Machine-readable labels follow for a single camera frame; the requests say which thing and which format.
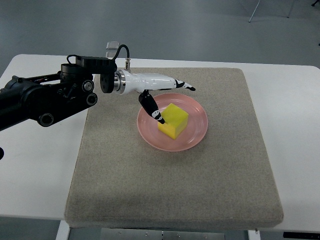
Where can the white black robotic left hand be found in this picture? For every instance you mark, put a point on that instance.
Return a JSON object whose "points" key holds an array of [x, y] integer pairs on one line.
{"points": [[142, 83]]}

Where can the yellow foam block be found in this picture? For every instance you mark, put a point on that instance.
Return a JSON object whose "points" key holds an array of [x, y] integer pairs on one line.
{"points": [[176, 120]]}

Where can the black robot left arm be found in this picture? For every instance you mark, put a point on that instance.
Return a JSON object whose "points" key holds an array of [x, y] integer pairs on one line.
{"points": [[49, 99]]}

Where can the pink plate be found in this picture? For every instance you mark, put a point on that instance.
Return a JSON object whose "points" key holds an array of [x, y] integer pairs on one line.
{"points": [[193, 133]]}

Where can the clear floor marker lower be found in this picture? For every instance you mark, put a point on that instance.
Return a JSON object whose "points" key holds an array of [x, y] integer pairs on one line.
{"points": [[110, 54]]}

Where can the clear floor marker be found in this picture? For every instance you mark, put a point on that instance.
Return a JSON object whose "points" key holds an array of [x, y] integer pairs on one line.
{"points": [[110, 54], [112, 45]]}

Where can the clear floor marker upper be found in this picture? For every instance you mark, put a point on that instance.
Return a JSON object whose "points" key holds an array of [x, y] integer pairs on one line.
{"points": [[112, 45]]}

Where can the beige fabric mat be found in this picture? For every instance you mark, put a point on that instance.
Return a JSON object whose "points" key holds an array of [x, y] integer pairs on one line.
{"points": [[224, 182]]}

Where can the metal stand leg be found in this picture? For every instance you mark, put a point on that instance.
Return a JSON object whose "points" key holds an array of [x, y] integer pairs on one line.
{"points": [[256, 6]]}

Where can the white table leg frame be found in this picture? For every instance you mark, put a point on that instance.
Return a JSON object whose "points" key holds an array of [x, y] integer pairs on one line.
{"points": [[63, 231]]}

